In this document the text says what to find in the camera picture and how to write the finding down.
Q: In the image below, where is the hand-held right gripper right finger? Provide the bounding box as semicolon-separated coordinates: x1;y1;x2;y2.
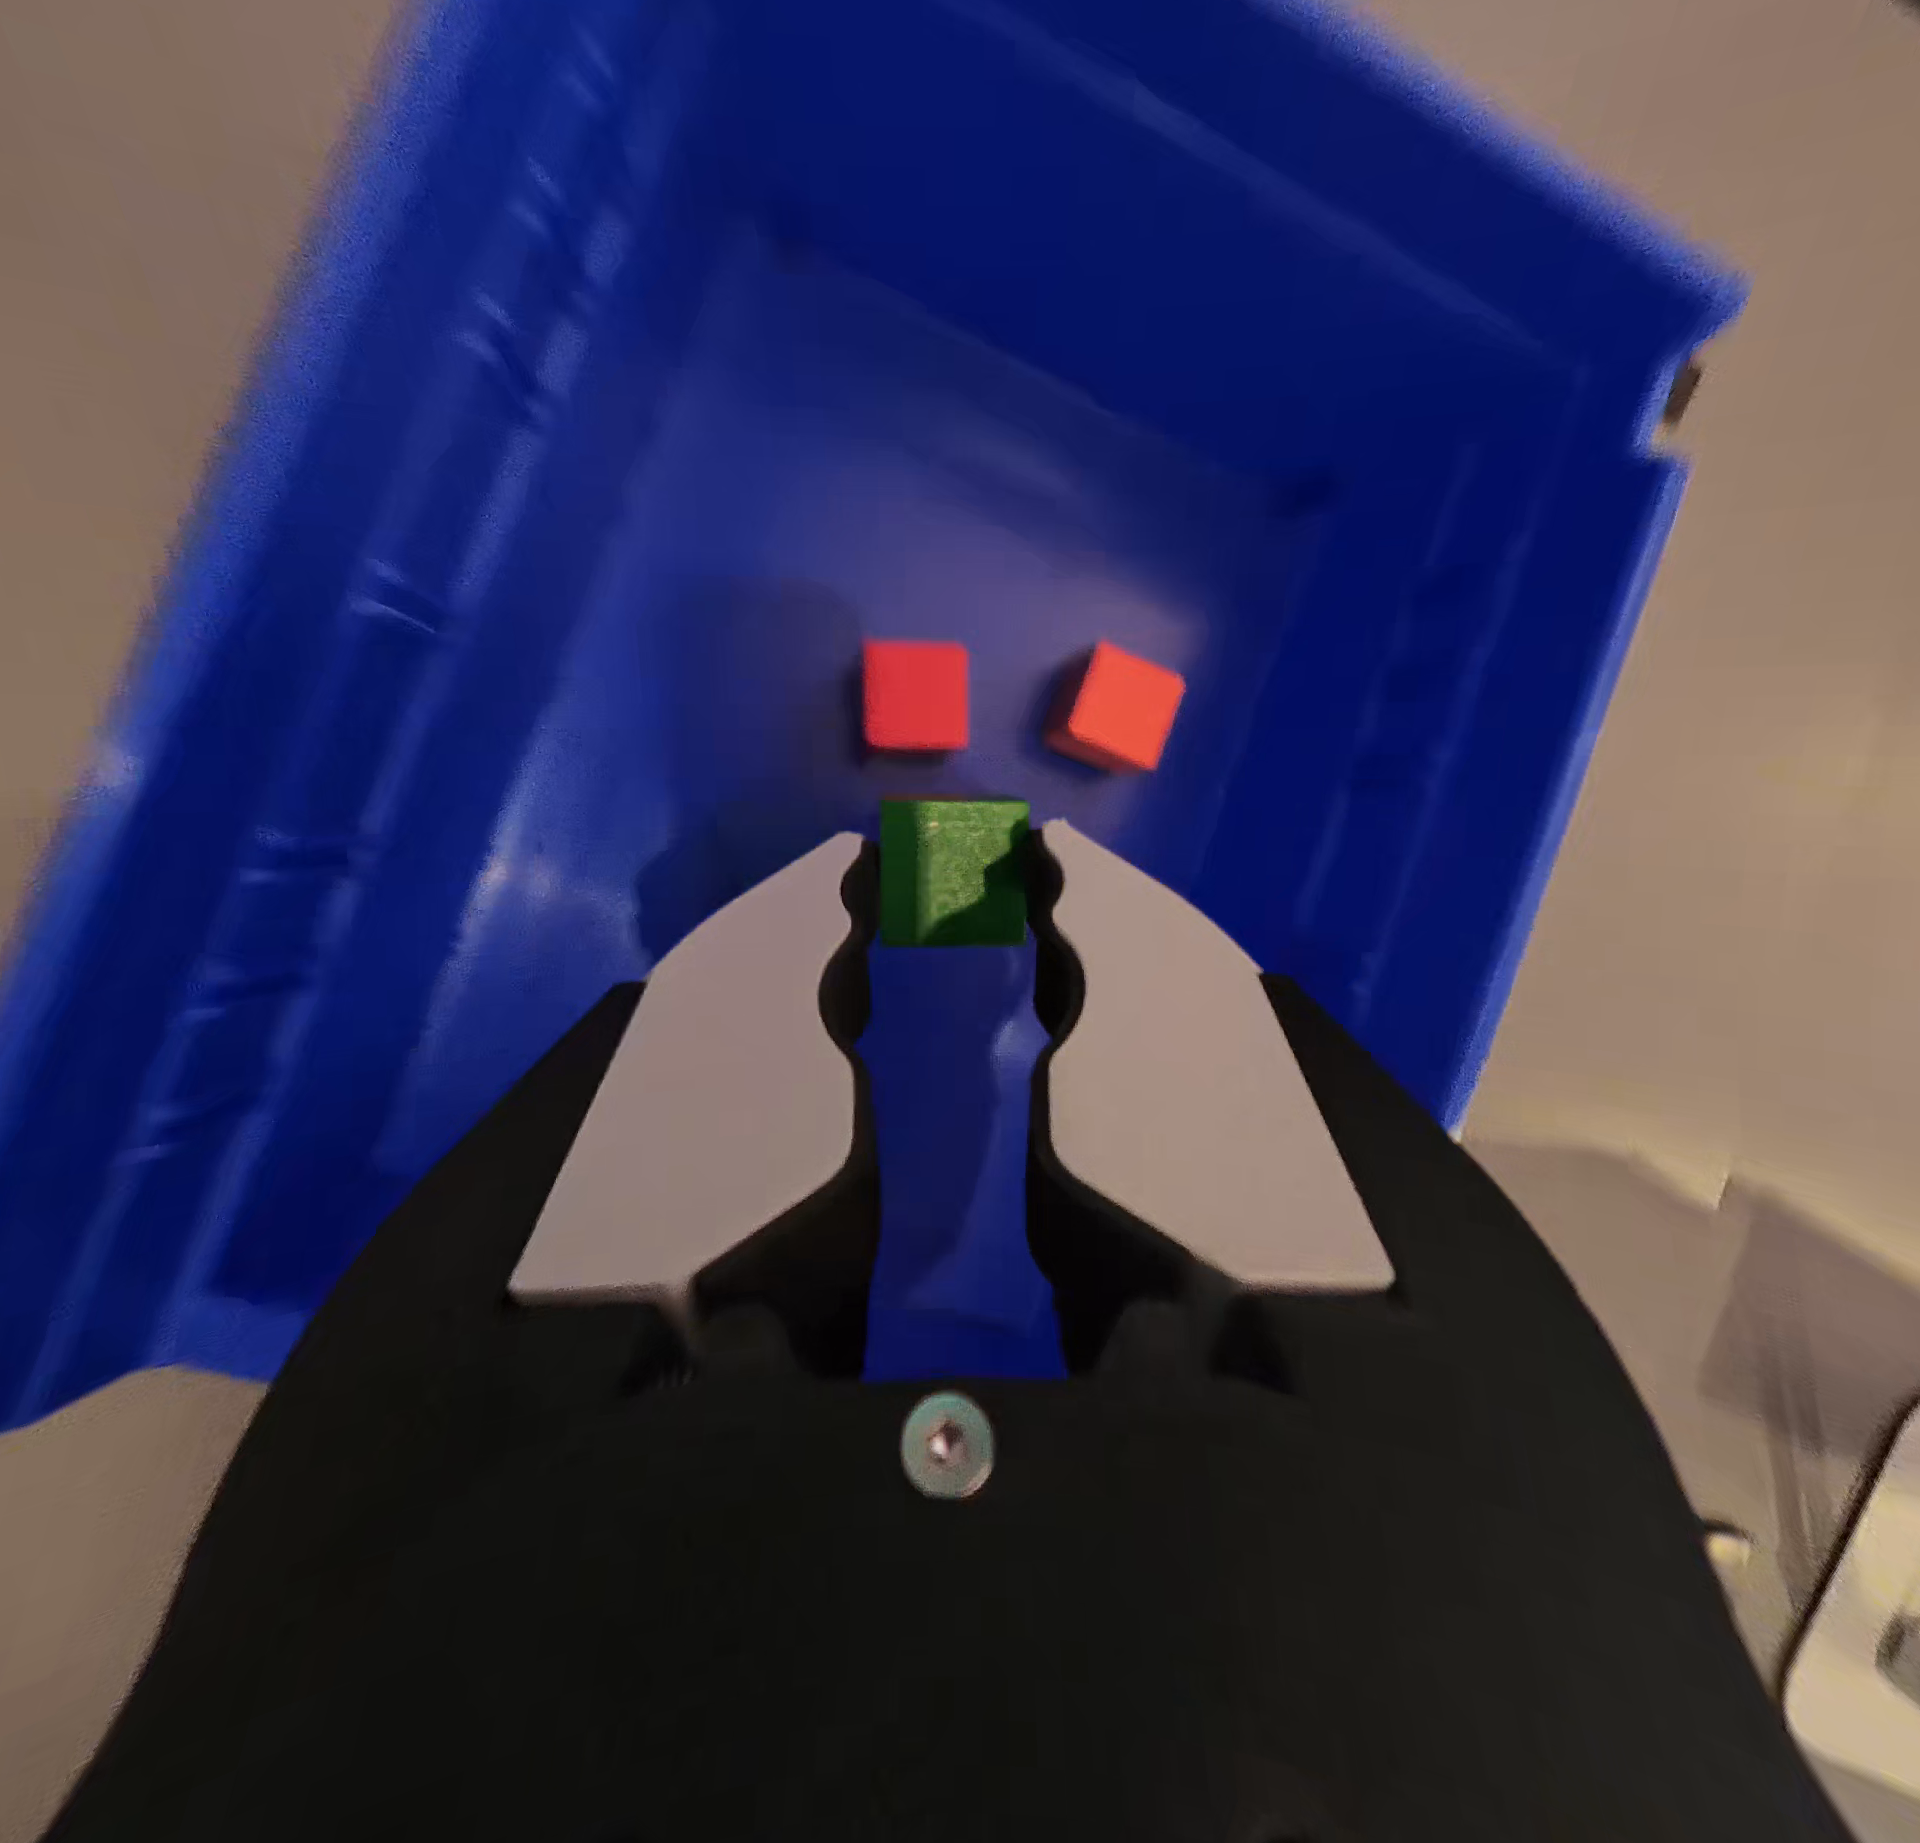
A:
1025;821;1400;1380

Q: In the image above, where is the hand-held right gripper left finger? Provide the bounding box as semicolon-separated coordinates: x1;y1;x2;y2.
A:
509;827;884;1380

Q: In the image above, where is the green wooden cube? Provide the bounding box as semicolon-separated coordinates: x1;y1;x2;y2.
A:
877;799;1037;951

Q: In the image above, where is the orange wooden cube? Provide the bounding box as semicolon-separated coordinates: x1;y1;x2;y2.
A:
1045;639;1192;779

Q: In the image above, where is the red wooden cube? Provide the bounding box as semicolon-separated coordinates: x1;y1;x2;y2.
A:
862;639;975;755

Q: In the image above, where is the blue plastic bin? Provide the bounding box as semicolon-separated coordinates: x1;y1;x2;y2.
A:
0;0;1752;1435

